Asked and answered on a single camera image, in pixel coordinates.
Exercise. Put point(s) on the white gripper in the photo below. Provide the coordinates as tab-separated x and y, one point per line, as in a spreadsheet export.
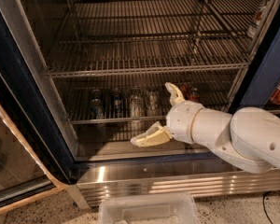
180	121

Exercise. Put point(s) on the blue pepsi can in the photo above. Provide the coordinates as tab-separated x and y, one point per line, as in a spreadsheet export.
117	100
97	111
96	94

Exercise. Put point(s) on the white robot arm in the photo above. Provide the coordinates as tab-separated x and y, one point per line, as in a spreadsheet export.
249	139

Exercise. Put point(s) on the rear silver soda can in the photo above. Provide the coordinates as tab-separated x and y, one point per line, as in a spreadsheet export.
152	99

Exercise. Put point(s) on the silver soda can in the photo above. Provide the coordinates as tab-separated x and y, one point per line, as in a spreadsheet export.
136	106
152	99

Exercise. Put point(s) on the front red soda can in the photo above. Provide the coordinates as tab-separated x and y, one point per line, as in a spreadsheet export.
193	95

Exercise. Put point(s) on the red soda can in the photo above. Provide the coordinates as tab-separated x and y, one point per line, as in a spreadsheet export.
185	90
193	95

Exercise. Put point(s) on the front silver soda can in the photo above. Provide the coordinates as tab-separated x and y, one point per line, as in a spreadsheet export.
136	106

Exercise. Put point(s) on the rear red soda can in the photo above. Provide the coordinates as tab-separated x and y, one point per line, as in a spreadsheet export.
185	90

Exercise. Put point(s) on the white bottle on shelf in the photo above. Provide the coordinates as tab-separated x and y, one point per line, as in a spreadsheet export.
254	25

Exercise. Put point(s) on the open glass fridge door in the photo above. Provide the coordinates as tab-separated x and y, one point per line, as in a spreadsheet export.
25	171

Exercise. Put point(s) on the clear plastic bin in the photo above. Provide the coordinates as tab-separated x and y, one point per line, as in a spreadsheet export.
169	208

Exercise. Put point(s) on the bottom wire fridge shelf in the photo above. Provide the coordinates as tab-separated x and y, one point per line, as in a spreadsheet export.
214	89

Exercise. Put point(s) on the wire fridge shelf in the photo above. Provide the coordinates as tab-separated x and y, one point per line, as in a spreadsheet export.
173	18
214	89
103	56

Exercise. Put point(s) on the upper wire fridge shelf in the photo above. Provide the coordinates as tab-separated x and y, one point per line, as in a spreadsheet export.
173	18

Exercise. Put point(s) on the middle wire fridge shelf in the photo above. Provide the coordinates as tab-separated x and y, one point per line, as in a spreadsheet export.
103	56

